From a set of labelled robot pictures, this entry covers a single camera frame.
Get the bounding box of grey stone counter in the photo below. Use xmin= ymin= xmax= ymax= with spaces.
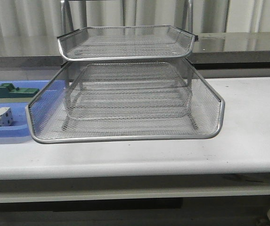
xmin=0 ymin=32 xmax=270 ymax=69

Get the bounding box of grey curtain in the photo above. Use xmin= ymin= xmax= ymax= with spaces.
xmin=0 ymin=0 xmax=270 ymax=37

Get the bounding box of grey metal rack frame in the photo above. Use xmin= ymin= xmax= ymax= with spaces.
xmin=61 ymin=0 xmax=200 ymax=138

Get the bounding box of green electrical module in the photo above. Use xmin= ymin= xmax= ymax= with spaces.
xmin=0 ymin=83 xmax=40 ymax=104

